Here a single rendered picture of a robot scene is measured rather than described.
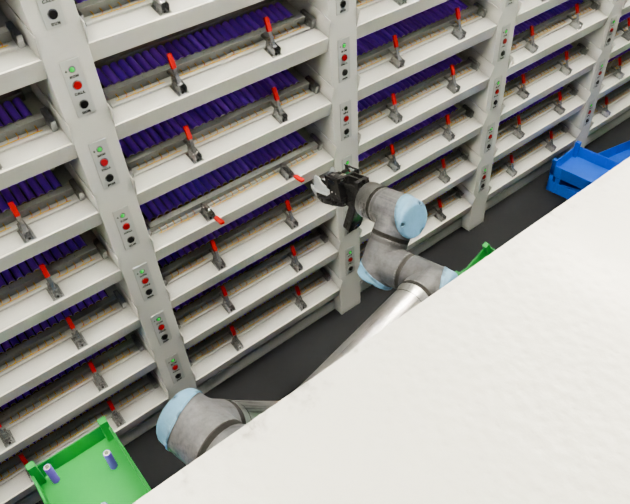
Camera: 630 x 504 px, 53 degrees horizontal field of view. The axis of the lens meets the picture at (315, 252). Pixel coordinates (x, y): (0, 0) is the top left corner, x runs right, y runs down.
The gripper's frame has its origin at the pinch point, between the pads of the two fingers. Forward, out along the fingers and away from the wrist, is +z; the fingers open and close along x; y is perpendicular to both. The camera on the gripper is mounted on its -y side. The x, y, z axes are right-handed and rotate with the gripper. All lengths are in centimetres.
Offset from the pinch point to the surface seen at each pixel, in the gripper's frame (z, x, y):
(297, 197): 25.4, -6.5, -14.4
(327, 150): 17.2, -15.8, -0.3
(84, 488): -7, 86, -38
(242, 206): 14.5, 17.1, -2.5
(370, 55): 16.1, -36.6, 21.6
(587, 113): 26, -159, -46
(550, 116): 27, -134, -38
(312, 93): 14.6, -13.1, 18.9
